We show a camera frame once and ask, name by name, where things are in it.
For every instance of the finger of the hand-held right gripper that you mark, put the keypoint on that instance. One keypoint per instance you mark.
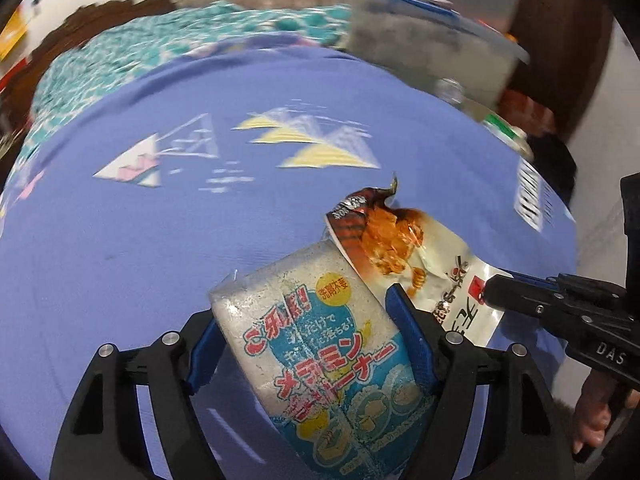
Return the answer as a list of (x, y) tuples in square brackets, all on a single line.
[(520, 295)]

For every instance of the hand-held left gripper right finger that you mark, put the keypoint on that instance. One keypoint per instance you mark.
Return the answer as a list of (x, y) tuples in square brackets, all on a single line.
[(407, 325)]

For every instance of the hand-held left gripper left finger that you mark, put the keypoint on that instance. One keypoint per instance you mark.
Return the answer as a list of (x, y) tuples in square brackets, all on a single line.
[(200, 355)]

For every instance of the orange and white snack wrapper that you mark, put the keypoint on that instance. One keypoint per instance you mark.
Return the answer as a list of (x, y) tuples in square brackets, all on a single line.
[(400, 245)]

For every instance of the white sponge packet blue print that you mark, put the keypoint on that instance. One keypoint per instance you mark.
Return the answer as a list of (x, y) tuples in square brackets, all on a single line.
[(320, 350)]

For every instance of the clear plastic tea bottle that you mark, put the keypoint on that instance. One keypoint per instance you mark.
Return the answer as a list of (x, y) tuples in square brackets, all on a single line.
[(520, 147)]

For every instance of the person's right hand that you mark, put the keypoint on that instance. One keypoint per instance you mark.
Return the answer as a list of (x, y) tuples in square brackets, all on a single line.
[(592, 410)]

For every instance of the black cloth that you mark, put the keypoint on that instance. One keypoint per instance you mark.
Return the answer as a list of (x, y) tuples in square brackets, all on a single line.
[(552, 165)]

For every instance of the orange shopping bag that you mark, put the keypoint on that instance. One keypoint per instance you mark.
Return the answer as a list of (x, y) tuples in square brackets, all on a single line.
[(527, 110)]

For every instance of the dark brown wooden furniture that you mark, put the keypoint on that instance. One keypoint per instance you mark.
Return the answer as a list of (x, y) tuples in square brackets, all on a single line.
[(565, 35)]

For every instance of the clear storage box blue latch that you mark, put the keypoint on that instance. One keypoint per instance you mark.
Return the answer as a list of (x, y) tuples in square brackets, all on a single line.
[(435, 25)]

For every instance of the teal patterned quilt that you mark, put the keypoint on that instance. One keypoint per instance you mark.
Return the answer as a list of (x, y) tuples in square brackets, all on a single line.
[(150, 45)]

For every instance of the carved wooden headboard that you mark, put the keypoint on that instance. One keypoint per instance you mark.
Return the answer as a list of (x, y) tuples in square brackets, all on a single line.
[(100, 17)]

